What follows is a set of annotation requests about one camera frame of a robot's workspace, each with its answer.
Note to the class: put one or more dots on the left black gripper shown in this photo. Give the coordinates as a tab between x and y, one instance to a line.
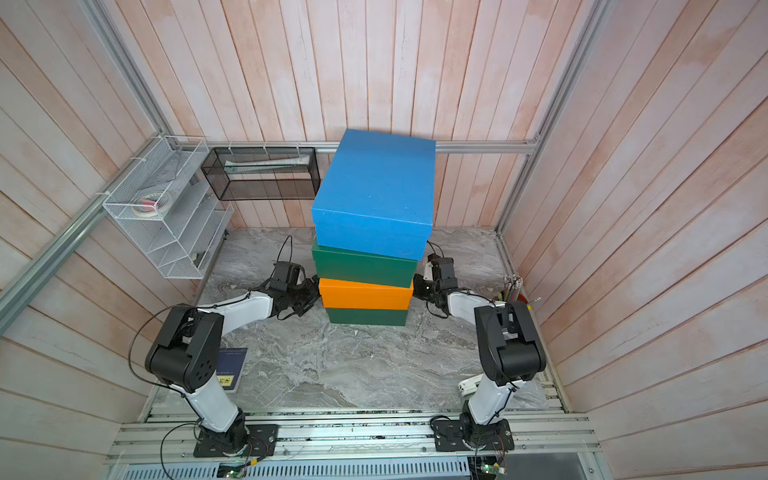
314	293

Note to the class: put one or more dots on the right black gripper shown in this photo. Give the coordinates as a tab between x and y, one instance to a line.
418	280

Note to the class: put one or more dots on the orange shoebox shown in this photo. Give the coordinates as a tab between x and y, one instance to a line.
340	294

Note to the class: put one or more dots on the blue shoebox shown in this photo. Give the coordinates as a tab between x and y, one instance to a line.
378	195

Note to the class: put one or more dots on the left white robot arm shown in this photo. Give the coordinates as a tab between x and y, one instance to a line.
184	357

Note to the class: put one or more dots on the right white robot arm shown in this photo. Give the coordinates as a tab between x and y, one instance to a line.
510	352

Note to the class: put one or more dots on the dark blue notebook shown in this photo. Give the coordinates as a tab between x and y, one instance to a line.
230	366

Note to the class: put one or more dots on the white stapler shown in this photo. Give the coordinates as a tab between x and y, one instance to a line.
470	385

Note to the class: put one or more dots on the paper in mesh basket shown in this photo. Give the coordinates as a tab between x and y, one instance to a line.
269	166

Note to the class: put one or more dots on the tape roll in shelf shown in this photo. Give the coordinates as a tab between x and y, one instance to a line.
152	204

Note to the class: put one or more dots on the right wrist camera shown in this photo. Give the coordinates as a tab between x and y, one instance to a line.
429	272

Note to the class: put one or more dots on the black mesh wall basket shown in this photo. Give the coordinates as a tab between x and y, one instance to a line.
302	185

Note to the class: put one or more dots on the white wire wall shelf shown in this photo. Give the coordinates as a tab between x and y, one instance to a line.
169	210

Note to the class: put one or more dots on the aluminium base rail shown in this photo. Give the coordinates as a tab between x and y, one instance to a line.
346	434

